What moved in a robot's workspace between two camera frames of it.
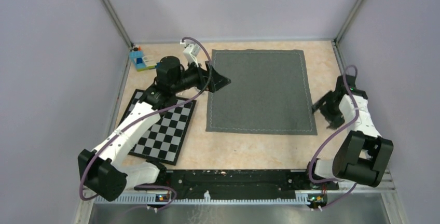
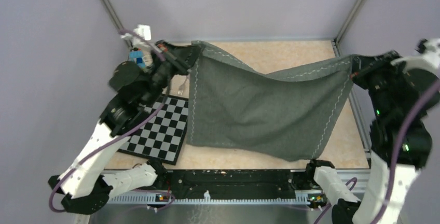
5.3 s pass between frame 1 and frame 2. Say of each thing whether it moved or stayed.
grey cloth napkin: moved
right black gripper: moved
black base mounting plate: stayed
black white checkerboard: stayed
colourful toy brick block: stayed
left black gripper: moved
